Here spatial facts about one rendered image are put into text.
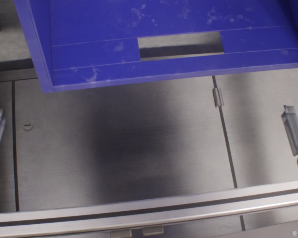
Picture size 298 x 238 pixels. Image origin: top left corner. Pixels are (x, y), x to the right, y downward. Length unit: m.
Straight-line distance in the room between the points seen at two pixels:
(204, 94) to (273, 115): 0.18
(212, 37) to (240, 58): 0.74
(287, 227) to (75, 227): 0.38
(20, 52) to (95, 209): 0.71
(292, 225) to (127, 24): 0.47
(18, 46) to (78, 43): 0.69
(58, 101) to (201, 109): 0.35
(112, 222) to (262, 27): 0.38
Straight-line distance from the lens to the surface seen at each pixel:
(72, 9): 0.75
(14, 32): 1.33
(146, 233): 0.83
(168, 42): 1.44
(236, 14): 0.76
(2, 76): 1.30
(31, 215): 0.81
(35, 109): 1.24
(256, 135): 1.24
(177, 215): 0.81
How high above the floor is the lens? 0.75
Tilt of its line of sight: 23 degrees down
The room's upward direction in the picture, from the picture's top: 172 degrees clockwise
